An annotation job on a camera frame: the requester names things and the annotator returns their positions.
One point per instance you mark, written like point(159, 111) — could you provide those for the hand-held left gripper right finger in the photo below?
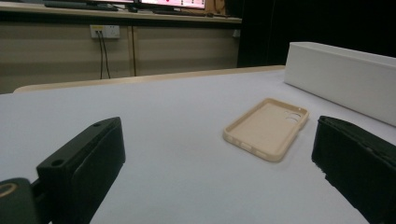
point(358, 161)

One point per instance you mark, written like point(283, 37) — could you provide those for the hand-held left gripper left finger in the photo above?
point(87, 161)

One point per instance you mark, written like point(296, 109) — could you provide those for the white plastic storage box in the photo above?
point(342, 77)

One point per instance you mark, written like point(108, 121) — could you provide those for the beige phone case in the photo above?
point(264, 130)

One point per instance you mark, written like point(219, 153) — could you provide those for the wooden table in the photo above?
point(124, 80)

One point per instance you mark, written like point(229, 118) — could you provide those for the white table mat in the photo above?
point(171, 109)

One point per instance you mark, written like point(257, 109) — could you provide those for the wooden desk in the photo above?
point(124, 14)

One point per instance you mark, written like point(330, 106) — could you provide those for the black keyboard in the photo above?
point(81, 5)

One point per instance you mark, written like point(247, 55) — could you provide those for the computer monitor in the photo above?
point(172, 2)

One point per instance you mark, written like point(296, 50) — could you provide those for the white wall socket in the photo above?
point(109, 31)

